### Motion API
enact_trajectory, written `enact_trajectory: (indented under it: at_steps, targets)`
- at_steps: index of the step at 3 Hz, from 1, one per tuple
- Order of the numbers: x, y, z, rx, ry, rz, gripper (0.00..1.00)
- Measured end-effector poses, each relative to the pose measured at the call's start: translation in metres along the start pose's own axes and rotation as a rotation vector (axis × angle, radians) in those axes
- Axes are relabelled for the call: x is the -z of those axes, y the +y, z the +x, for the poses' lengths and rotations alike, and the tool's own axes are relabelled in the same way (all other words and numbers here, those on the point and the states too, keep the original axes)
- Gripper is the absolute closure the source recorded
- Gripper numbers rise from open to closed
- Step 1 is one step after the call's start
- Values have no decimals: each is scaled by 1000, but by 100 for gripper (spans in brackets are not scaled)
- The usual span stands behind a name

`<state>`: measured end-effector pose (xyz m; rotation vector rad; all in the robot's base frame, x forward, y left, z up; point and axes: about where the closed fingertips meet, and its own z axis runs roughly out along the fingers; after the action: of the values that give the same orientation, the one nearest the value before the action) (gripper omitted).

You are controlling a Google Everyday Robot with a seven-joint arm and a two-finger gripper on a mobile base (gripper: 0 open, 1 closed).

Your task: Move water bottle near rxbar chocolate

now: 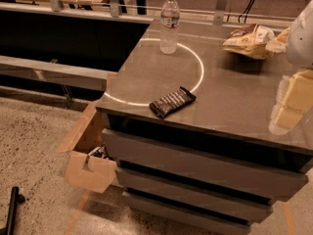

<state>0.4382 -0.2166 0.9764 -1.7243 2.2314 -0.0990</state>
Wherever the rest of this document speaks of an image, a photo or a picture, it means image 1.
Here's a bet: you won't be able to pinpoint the grey metal railing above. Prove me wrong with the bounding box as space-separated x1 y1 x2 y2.
0 0 313 93

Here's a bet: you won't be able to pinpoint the yellow chip bag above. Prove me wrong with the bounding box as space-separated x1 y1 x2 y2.
221 23 290 60

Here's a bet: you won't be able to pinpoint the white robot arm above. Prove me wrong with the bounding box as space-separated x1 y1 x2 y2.
268 1 313 135

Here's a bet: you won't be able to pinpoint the black hanging cables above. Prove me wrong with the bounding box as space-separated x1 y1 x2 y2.
238 0 260 24

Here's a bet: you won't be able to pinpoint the black pole on floor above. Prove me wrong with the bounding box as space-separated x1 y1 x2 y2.
0 186 25 235

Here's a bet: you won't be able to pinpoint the grey drawer cabinet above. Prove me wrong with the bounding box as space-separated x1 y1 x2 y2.
98 22 312 235

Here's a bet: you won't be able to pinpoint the clear plastic water bottle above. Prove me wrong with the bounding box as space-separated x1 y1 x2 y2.
159 0 180 55

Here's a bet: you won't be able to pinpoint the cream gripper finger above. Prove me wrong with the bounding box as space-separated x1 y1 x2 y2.
268 70 313 135

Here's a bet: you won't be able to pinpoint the open cardboard box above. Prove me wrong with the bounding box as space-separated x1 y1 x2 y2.
56 93 116 193

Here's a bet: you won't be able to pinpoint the black rxbar chocolate bar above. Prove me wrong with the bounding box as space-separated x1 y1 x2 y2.
149 86 197 118

